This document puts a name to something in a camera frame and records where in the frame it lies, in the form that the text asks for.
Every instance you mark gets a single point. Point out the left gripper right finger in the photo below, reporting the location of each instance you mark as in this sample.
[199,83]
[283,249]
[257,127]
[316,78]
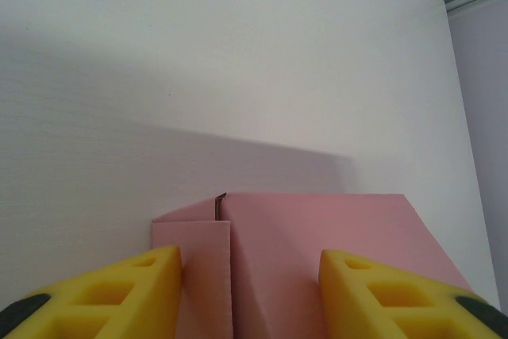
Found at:
[349,303]

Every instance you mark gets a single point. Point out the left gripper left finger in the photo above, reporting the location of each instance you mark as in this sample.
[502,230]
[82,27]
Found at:
[158,295]

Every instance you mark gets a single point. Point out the pink paper box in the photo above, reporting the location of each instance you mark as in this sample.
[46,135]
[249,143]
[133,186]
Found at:
[285,259]

